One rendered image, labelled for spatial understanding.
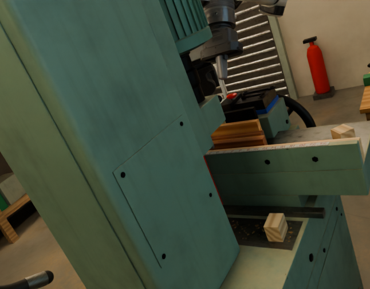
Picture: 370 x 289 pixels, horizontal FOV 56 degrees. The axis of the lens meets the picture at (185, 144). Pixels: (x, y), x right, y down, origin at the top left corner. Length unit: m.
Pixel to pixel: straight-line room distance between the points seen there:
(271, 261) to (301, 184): 0.17
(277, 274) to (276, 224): 0.10
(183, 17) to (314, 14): 3.05
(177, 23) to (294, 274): 0.52
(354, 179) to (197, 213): 0.31
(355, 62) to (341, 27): 0.37
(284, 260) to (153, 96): 0.39
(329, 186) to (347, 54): 3.08
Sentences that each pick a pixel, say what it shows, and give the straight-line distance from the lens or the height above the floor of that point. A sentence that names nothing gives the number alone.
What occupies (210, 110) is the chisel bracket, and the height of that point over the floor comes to 1.05.
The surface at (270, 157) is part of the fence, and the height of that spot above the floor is 0.94.
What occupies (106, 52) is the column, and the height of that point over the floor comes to 1.26.
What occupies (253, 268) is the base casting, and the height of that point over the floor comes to 0.80.
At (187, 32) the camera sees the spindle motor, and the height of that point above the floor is 1.23.
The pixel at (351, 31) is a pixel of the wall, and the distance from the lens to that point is 3.72.
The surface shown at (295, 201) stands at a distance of 0.80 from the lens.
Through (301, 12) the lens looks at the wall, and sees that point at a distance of 3.74.
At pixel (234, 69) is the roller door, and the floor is 0.49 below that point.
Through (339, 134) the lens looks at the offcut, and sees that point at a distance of 0.77.
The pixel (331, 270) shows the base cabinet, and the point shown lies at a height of 0.63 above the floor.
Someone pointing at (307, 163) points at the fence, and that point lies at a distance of 0.73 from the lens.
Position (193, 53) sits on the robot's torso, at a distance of 1.43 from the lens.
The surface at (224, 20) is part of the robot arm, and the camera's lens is 0.95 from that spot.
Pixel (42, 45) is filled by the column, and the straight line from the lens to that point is 0.44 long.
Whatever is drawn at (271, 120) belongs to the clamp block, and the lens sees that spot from 0.92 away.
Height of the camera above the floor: 1.27
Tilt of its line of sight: 20 degrees down
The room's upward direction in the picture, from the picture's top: 22 degrees counter-clockwise
